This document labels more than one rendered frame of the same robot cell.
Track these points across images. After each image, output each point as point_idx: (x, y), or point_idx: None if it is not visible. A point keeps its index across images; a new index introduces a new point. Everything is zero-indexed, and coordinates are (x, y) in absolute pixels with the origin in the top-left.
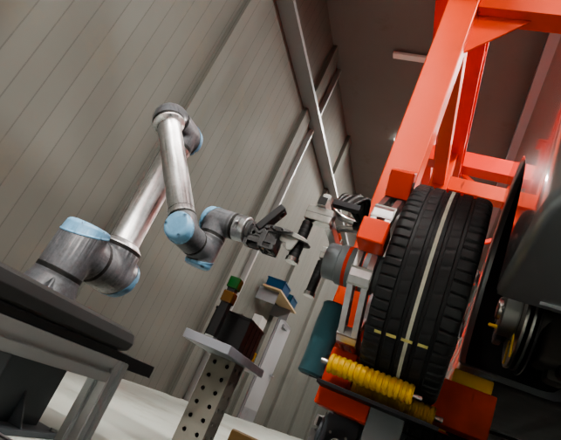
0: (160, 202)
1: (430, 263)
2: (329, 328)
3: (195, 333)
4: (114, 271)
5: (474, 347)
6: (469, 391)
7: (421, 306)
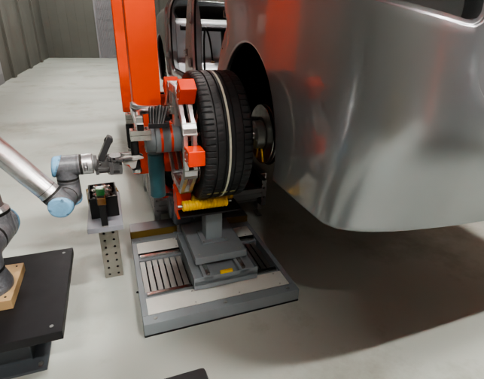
0: None
1: (231, 161)
2: (160, 171)
3: (95, 229)
4: (10, 234)
5: None
6: None
7: (230, 180)
